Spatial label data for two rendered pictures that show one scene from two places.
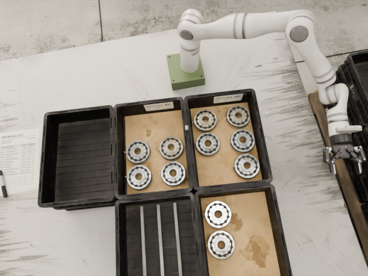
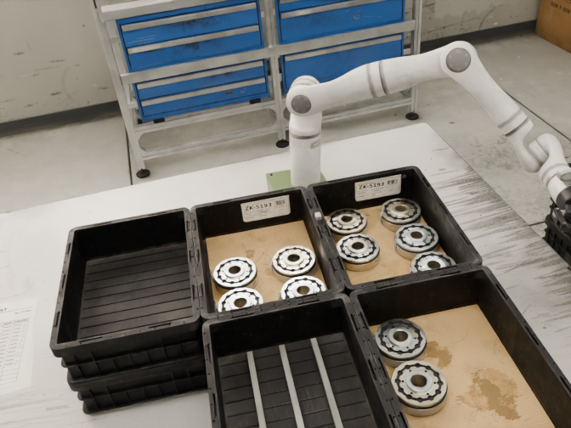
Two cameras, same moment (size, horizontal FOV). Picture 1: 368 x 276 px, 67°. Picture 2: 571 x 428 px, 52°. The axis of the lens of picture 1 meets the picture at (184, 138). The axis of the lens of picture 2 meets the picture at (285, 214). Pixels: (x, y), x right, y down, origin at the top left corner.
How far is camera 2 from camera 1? 0.75 m
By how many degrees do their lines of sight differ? 34
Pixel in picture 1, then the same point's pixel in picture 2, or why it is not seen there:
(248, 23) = (387, 65)
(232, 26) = (365, 75)
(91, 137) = (145, 272)
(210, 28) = (335, 85)
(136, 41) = (213, 174)
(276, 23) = (426, 65)
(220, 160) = (386, 273)
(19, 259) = not seen: outside the picture
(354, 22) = not seen: hidden behind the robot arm
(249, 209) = (458, 332)
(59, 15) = not seen: hidden behind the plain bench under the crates
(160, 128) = (269, 246)
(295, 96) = (489, 206)
